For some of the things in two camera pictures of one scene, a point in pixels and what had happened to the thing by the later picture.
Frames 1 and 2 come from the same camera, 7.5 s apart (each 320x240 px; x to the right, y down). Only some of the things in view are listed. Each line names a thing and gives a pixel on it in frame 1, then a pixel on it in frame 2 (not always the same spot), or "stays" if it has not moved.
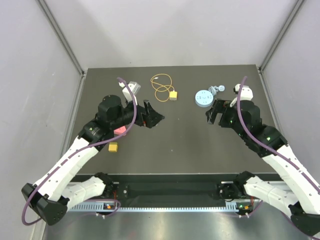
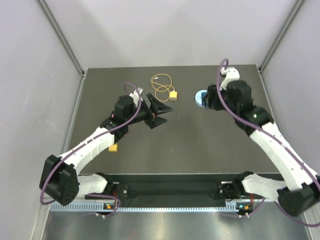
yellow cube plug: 113,147 stays
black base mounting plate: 128,190 stays
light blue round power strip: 204,98 stays
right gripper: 220,106 to 212,92
